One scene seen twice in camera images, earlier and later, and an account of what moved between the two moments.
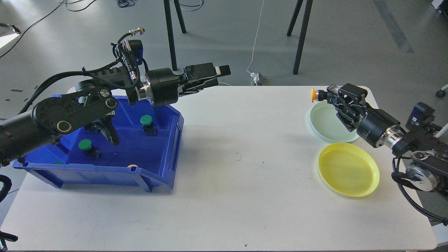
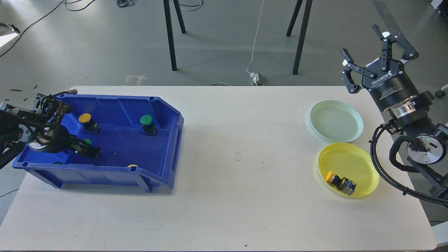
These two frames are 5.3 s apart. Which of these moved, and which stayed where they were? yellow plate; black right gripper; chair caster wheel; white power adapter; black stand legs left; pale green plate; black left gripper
Moved: black right gripper; black left gripper
Stayed: pale green plate; white power adapter; yellow plate; black stand legs left; chair caster wheel
